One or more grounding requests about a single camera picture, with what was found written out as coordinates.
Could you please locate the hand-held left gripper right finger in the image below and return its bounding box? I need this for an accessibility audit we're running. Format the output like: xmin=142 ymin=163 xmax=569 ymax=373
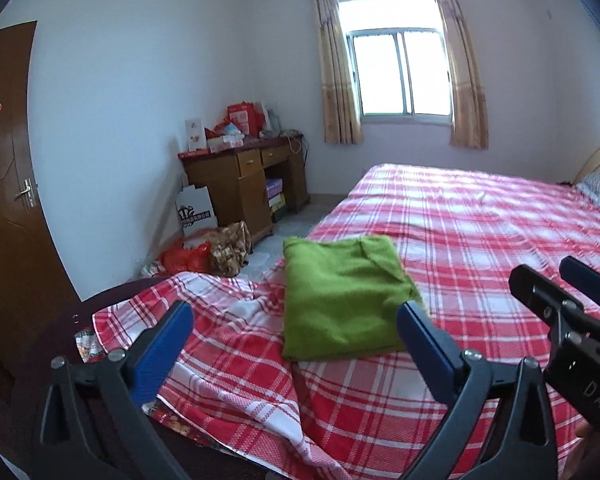
xmin=397 ymin=301 xmax=556 ymax=480

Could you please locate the red plastic bag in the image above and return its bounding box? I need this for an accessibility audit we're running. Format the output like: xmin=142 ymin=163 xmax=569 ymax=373
xmin=157 ymin=241 xmax=215 ymax=276

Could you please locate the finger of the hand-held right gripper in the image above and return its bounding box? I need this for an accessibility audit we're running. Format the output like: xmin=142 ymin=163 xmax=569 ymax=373
xmin=560 ymin=256 xmax=600 ymax=322
xmin=508 ymin=263 xmax=587 ymax=333

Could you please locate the red gift box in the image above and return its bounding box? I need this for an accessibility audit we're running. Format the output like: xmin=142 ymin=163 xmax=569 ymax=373
xmin=226 ymin=102 xmax=262 ymax=137

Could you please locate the wooden desk with drawers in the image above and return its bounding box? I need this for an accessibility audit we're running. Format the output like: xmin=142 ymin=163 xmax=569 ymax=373
xmin=178 ymin=136 xmax=311 ymax=253

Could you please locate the green striped knit sweater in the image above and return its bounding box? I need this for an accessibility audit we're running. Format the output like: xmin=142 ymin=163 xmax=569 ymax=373
xmin=282 ymin=235 xmax=426 ymax=362

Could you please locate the red plaid bed sheet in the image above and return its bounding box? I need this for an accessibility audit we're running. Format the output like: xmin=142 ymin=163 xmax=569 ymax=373
xmin=92 ymin=162 xmax=600 ymax=467

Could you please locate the brown wooden door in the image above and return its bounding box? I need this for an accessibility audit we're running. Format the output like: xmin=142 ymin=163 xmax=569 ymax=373
xmin=0 ymin=20 xmax=83 ymax=356

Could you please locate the white upright card box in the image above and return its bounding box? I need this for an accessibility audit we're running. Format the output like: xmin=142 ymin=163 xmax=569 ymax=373
xmin=184 ymin=118 xmax=205 ymax=152

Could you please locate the sliding glass window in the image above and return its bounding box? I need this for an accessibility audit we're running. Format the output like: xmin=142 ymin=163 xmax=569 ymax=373
xmin=337 ymin=0 xmax=453 ymax=126

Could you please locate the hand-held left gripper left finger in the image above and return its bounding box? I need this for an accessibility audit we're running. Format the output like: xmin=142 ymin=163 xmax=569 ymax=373
xmin=37 ymin=300 xmax=196 ymax=480

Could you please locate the beige wooden headboard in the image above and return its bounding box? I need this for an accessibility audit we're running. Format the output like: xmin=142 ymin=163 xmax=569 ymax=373
xmin=572 ymin=136 xmax=600 ymax=186

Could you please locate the white printed carton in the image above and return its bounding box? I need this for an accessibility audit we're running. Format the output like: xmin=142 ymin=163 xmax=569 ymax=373
xmin=175 ymin=185 xmax=218 ymax=238

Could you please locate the brown patterned bag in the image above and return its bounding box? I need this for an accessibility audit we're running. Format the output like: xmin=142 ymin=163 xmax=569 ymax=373
xmin=209 ymin=220 xmax=252 ymax=277

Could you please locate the stack of flat boxes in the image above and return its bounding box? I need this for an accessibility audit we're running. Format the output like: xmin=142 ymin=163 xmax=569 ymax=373
xmin=265 ymin=178 xmax=287 ymax=212

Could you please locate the beige patterned curtain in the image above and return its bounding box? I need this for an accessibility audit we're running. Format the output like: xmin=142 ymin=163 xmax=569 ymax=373
xmin=310 ymin=0 xmax=365 ymax=145
xmin=430 ymin=0 xmax=490 ymax=150

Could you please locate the metal door handle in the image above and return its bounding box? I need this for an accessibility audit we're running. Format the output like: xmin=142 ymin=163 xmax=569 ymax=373
xmin=14 ymin=178 xmax=36 ymax=207

